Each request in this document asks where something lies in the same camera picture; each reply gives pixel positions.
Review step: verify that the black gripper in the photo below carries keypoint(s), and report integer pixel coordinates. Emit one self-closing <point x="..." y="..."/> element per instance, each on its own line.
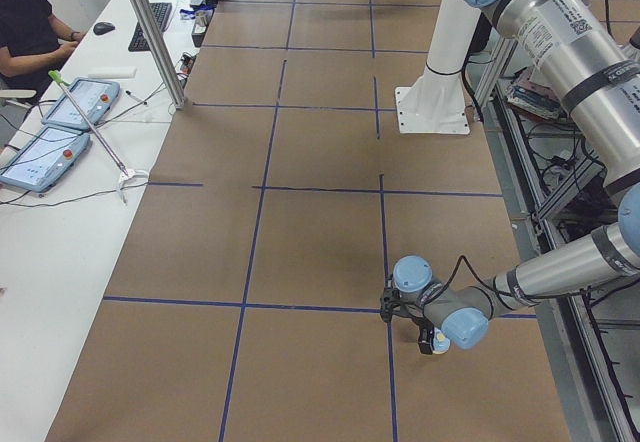
<point x="425" y="343"/>

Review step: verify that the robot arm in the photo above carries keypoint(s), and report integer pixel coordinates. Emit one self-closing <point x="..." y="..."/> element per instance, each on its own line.
<point x="577" y="70"/>

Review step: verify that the stack of magazines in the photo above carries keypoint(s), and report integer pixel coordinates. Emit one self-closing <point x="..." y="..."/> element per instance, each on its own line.
<point x="533" y="98"/>

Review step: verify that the long reacher grabber stick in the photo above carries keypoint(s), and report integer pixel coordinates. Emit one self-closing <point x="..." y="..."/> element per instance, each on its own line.
<point x="126" y="173"/>

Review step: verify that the upper teach pendant tablet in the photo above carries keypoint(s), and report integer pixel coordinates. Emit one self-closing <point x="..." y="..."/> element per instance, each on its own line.
<point x="94" y="96"/>

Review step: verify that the teach pendant tablet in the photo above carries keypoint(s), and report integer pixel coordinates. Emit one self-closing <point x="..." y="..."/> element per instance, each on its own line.
<point x="94" y="96"/>
<point x="45" y="158"/>

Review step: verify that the white flat block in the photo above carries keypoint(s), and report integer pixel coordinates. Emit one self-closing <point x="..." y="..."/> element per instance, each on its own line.
<point x="109" y="72"/>

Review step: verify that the lower teach pendant tablet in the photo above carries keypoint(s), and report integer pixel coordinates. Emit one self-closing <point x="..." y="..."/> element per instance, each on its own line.
<point x="45" y="158"/>

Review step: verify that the black computer mouse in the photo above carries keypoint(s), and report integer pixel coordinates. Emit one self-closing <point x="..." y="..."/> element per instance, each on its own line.
<point x="102" y="28"/>

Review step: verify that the seated person in black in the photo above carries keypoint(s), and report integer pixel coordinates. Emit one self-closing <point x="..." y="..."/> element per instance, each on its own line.
<point x="34" y="42"/>

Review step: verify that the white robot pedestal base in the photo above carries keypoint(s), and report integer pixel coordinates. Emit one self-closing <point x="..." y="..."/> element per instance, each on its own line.
<point x="435" y="103"/>

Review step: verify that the aluminium frame post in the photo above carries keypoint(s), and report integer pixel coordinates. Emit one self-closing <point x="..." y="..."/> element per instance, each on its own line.
<point x="159" y="52"/>

